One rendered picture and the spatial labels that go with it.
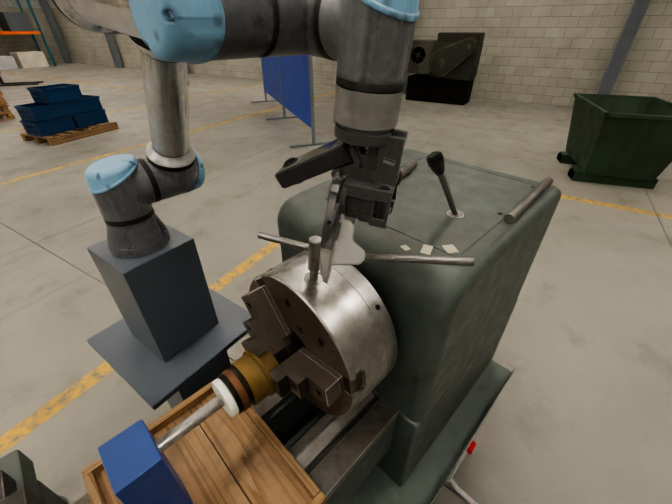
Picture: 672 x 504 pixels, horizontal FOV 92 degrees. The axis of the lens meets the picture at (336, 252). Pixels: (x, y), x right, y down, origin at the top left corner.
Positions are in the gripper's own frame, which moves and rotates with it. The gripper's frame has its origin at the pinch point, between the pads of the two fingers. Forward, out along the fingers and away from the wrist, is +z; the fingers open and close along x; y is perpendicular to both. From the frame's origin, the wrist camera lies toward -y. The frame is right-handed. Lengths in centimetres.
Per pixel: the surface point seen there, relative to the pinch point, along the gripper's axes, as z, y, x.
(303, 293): 7.0, -3.9, -4.0
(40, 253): 161, -284, 98
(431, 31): 31, -45, 1037
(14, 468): 41, -49, -34
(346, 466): 42.4, 9.6, -13.9
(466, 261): -4.3, 18.8, -0.5
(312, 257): 1.4, -3.5, -1.1
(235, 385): 19.1, -10.8, -16.3
